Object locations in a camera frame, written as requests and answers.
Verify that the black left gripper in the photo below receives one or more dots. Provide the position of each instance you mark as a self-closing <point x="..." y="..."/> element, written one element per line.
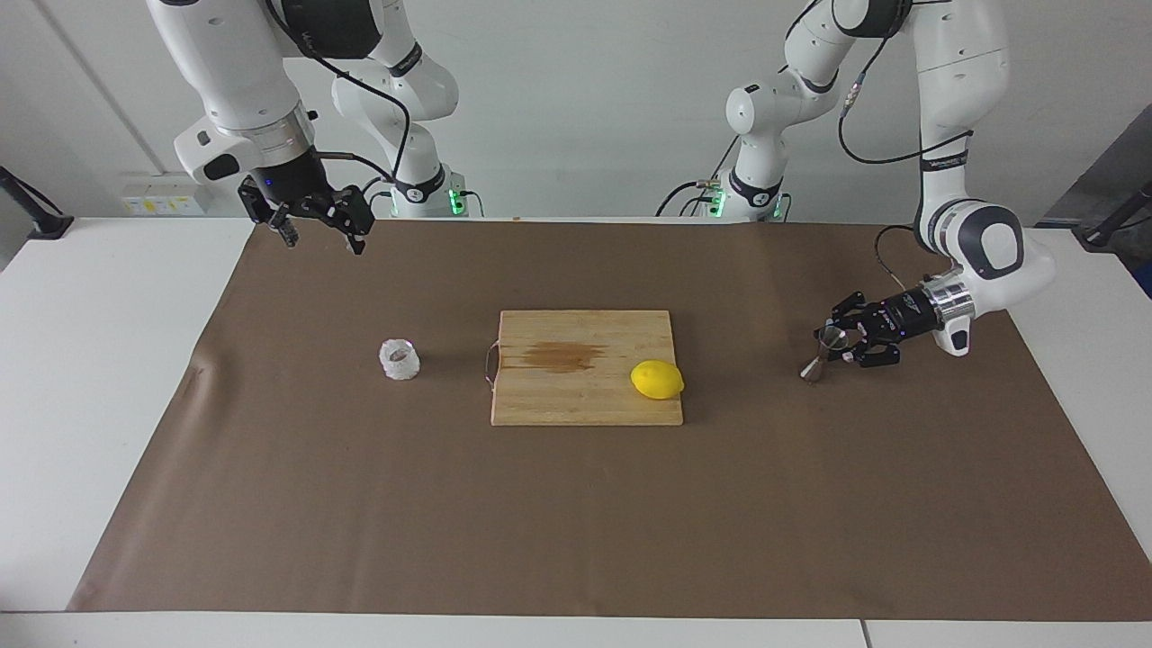
<point x="903" y="317"/>

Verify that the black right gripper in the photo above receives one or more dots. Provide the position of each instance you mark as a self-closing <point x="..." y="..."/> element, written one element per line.
<point x="288" y="184"/>

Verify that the steel double jigger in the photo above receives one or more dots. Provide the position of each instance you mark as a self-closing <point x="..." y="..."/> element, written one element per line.
<point x="814" y="367"/>

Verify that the clear faceted glass cup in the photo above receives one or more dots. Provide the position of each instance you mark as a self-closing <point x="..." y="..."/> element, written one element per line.
<point x="399" y="362"/>

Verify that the yellow lemon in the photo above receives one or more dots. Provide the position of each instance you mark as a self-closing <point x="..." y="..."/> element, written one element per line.
<point x="657" y="379"/>

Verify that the brown paper table mat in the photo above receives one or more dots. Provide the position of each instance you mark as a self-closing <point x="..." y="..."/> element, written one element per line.
<point x="576" y="522"/>

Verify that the white wall socket box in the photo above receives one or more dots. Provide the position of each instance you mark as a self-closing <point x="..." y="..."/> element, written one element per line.
<point x="162" y="193"/>

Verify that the black camera stand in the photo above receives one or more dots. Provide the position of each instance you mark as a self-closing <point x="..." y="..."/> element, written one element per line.
<point x="1102" y="236"/>
<point x="49" y="225"/>

